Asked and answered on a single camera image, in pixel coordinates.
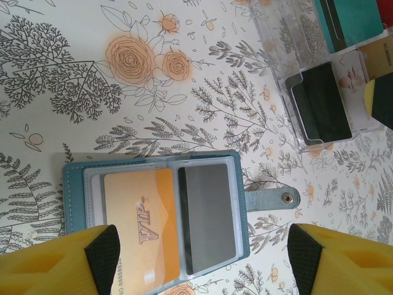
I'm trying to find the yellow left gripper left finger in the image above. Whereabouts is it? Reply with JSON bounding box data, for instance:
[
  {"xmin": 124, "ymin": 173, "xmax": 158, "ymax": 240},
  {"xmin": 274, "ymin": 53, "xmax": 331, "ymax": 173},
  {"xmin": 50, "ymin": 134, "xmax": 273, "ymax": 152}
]
[{"xmin": 0, "ymin": 224, "xmax": 123, "ymax": 295}]

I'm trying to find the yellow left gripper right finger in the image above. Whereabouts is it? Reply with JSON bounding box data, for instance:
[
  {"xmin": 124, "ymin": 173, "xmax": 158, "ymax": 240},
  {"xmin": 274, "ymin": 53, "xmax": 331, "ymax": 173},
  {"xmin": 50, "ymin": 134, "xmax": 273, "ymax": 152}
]
[{"xmin": 288, "ymin": 222, "xmax": 393, "ymax": 295}]

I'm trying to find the blue leather card holder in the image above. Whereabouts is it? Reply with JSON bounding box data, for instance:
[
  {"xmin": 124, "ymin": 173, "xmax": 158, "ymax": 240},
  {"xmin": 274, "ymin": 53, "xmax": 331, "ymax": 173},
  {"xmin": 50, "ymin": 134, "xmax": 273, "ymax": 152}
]
[{"xmin": 63, "ymin": 151, "xmax": 300, "ymax": 295}]

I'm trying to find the clear acrylic card stand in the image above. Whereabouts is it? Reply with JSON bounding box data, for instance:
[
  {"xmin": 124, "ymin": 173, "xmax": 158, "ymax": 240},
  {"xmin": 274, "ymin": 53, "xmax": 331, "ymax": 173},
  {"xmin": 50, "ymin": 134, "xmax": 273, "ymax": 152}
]
[{"xmin": 248, "ymin": 0, "xmax": 393, "ymax": 154}]

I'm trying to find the black plastic card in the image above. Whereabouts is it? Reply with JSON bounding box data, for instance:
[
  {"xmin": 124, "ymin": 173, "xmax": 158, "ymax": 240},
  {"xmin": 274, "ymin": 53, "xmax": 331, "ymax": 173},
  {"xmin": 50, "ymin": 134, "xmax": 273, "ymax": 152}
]
[{"xmin": 177, "ymin": 163, "xmax": 238, "ymax": 275}]

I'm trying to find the white printed card stack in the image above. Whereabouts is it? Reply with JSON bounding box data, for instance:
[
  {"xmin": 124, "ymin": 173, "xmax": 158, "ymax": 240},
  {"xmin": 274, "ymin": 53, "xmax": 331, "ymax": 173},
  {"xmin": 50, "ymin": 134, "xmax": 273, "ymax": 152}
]
[{"xmin": 337, "ymin": 50, "xmax": 379, "ymax": 130}]

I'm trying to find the gold VIP card stack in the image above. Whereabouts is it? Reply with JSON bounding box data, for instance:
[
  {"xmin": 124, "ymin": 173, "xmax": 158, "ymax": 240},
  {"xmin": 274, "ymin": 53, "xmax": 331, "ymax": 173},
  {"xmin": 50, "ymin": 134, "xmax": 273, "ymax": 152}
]
[{"xmin": 359, "ymin": 42, "xmax": 393, "ymax": 84}]

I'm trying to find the black card stack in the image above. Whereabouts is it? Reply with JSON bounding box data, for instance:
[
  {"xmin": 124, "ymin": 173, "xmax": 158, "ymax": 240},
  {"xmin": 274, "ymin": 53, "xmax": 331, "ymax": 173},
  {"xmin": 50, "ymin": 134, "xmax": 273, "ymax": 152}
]
[{"xmin": 284, "ymin": 61, "xmax": 354, "ymax": 144}]

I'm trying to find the teal card stack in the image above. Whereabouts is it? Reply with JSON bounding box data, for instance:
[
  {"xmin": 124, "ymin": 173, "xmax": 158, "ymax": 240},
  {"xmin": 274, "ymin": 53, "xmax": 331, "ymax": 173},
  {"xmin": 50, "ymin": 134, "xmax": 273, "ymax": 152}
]
[{"xmin": 317, "ymin": 0, "xmax": 386, "ymax": 55}]

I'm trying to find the red card stack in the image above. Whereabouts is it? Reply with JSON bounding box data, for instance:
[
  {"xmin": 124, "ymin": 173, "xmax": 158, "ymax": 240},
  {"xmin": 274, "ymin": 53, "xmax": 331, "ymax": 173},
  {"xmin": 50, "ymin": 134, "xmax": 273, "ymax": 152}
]
[{"xmin": 379, "ymin": 0, "xmax": 393, "ymax": 29}]

